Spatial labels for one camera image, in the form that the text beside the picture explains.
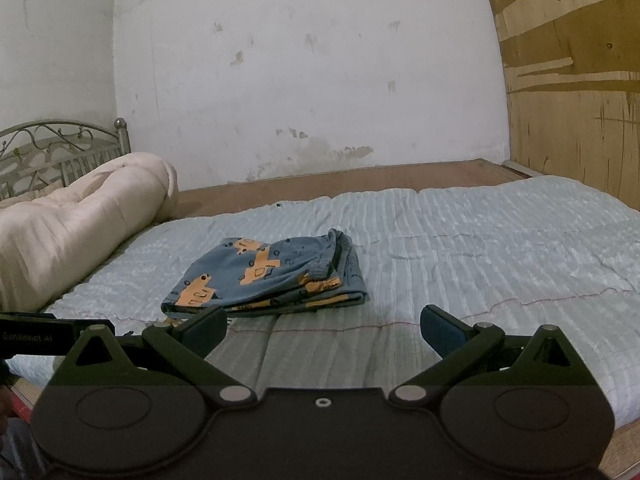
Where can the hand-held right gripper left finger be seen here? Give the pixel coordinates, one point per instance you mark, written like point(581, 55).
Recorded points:
point(205, 331)

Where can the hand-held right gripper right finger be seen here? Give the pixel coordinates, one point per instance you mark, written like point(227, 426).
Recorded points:
point(442, 332)

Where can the blue pants with orange print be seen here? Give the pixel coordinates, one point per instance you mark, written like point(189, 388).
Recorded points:
point(280, 270)

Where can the light blue bed blanket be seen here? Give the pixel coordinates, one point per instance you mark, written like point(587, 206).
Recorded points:
point(500, 240)

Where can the grey cloth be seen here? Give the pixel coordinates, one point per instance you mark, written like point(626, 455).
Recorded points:
point(17, 447)

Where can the rolled cream comforter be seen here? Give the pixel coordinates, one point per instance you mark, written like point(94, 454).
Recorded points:
point(75, 225)

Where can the metal scrollwork headboard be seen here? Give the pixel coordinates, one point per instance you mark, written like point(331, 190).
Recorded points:
point(120, 140)

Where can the plywood panel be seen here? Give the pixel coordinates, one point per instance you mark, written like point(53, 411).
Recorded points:
point(575, 110)

